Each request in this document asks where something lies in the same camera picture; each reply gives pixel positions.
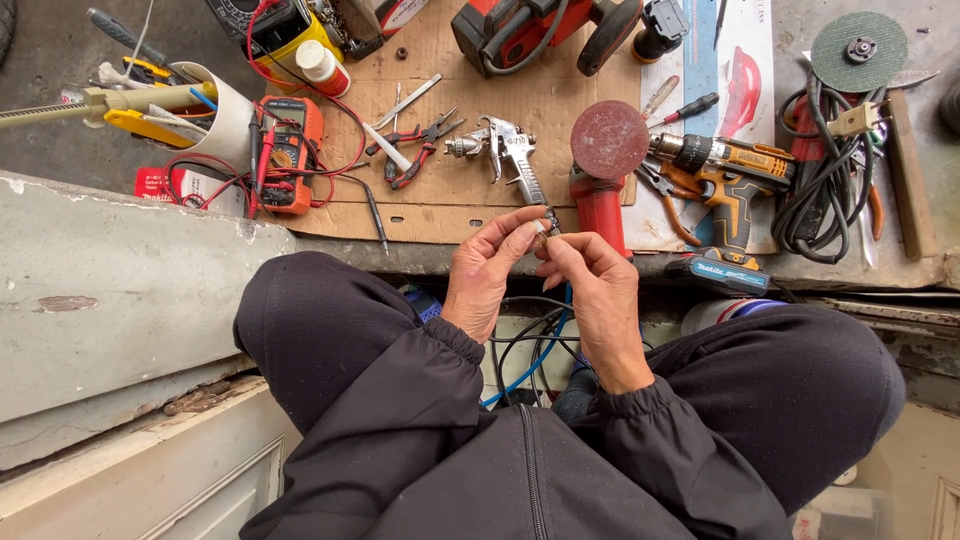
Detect person's right hand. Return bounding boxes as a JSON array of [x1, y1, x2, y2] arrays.
[[534, 231, 658, 396]]

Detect person's left hand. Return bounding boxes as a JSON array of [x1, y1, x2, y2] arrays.
[[441, 206, 554, 346]]

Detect blue mesh object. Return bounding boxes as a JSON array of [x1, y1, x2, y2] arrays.
[[403, 283, 445, 325]]

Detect person's grey sock foot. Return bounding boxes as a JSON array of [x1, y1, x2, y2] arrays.
[[552, 366, 603, 426]]

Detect white blue round container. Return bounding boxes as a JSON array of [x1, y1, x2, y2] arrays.
[[680, 297, 790, 337]]

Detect black test lead probe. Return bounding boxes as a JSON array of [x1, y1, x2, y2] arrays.
[[247, 105, 391, 256]]

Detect silver paint spray gun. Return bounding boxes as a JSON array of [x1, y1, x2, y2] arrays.
[[444, 114, 562, 234]]

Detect red grinder with sanding disc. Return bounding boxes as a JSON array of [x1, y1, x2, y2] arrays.
[[567, 99, 651, 261]]

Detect person's legs in black trousers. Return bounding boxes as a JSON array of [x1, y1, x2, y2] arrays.
[[232, 250, 907, 519]]

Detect silver tweezers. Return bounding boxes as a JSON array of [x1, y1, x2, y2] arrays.
[[370, 73, 444, 131]]

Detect brown cardboard sheet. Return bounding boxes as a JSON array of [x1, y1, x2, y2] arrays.
[[262, 0, 644, 246]]

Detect orange digital multimeter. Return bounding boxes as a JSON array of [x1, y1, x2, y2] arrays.
[[255, 95, 326, 218]]

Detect red black power tool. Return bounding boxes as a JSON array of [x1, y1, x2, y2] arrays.
[[450, 0, 645, 79]]

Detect white bottle with red label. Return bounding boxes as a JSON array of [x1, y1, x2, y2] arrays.
[[294, 39, 352, 99]]

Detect white blue printed paper sheet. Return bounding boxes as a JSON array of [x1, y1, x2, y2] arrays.
[[622, 0, 779, 256]]

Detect white pipe holding tools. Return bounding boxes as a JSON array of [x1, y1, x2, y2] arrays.
[[97, 61, 257, 172]]

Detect beige power plug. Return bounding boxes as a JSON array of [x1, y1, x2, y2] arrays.
[[826, 99, 891, 139]]

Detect yellow black analog meter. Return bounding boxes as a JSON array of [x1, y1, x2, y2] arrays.
[[205, 0, 347, 93]]

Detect wooden stick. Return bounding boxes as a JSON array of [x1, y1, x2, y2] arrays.
[[884, 88, 940, 261]]

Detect red white carton box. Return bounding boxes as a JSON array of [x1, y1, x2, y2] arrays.
[[134, 165, 248, 219]]

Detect green cutting disc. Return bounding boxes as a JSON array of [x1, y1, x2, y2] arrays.
[[810, 10, 910, 94]]

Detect beige caulking gun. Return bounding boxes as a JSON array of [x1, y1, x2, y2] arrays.
[[0, 81, 219, 131]]

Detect black cables bundle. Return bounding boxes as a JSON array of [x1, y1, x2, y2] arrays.
[[487, 294, 594, 406]]

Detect blue cable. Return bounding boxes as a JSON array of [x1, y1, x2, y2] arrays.
[[480, 282, 576, 411]]

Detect orange handled pliers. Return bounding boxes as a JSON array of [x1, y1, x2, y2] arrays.
[[635, 160, 703, 248]]

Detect red handled needle nose pliers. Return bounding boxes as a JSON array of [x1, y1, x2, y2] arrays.
[[365, 106, 467, 191]]

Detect yellow black cordless drill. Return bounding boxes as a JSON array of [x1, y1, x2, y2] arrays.
[[648, 132, 798, 298]]

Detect black red handled screwdriver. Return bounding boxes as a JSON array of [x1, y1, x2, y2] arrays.
[[648, 92, 720, 131]]

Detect clear red handled screwdriver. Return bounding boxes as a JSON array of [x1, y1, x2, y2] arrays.
[[640, 74, 682, 122]]

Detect coiled black power cord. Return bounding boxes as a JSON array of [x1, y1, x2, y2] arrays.
[[771, 69, 891, 266]]

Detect orange handled side cutters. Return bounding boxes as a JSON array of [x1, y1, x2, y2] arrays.
[[855, 138, 887, 243]]

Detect red test lead wire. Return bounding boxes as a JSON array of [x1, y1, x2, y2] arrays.
[[163, 0, 369, 219]]

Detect dark grey handled screwdriver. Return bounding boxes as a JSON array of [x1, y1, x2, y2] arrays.
[[85, 6, 198, 85]]

